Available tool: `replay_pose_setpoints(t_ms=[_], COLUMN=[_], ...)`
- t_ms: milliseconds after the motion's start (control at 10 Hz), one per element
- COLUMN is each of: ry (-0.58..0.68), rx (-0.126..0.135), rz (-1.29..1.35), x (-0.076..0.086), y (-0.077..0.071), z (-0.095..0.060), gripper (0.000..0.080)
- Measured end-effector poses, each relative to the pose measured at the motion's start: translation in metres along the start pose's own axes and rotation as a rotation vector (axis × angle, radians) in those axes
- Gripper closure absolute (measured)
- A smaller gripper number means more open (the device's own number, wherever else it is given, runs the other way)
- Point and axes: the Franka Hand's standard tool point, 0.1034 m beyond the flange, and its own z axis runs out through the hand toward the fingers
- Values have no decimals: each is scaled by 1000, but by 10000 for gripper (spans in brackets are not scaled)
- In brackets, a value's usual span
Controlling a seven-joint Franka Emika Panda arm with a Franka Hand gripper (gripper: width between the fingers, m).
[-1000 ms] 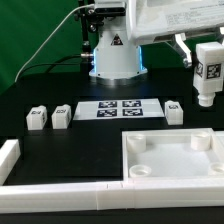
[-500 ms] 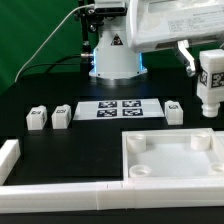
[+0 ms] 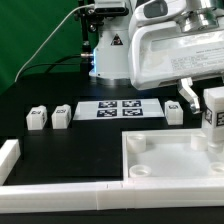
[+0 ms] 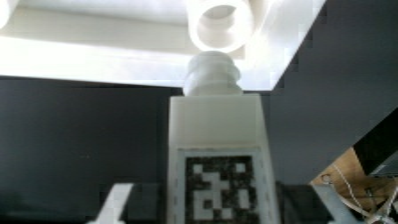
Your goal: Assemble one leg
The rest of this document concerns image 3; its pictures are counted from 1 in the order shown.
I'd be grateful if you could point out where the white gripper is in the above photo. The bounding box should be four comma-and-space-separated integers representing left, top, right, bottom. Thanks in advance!
128, 19, 224, 114

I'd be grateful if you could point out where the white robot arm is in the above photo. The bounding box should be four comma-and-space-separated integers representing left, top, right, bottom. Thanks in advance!
90, 0, 224, 114

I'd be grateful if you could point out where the white square tabletop tray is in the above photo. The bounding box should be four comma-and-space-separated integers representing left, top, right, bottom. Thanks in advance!
122, 129, 224, 180

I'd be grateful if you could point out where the sheet with four markers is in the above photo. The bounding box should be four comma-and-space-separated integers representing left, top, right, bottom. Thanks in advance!
73, 99, 164, 120

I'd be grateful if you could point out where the black cable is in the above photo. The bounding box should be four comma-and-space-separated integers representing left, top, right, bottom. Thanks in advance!
19, 54, 84, 79

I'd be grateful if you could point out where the black camera on mount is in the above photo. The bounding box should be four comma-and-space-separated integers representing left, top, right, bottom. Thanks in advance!
94, 1, 129, 17

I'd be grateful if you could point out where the white front fence wall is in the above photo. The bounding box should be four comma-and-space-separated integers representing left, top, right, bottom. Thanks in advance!
0, 177, 224, 214

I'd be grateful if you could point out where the white cable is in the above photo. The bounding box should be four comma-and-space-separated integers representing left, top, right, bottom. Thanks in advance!
14, 3, 96, 83

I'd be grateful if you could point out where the white left fence piece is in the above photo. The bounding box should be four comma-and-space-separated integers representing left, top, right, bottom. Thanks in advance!
0, 139, 21, 186

